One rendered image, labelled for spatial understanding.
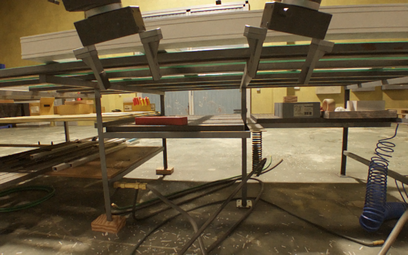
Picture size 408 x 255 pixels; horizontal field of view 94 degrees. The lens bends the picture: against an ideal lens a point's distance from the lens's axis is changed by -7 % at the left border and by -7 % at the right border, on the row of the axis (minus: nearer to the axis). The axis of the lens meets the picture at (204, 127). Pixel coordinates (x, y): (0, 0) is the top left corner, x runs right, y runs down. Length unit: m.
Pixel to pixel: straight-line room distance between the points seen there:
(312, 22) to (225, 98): 6.66
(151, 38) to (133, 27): 0.04
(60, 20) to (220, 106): 7.17
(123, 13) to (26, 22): 11.23
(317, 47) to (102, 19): 0.45
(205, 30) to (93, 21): 0.28
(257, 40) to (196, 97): 6.78
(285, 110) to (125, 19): 1.12
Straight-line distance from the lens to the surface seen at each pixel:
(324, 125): 1.46
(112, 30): 0.48
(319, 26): 0.51
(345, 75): 1.36
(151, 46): 0.47
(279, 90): 6.91
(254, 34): 0.46
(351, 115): 1.45
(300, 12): 0.48
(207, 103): 7.15
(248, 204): 1.51
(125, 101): 2.13
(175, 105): 7.40
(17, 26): 12.01
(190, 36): 0.61
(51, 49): 0.82
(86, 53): 0.53
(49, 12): 10.87
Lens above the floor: 0.69
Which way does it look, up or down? 7 degrees down
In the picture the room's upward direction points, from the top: 2 degrees counter-clockwise
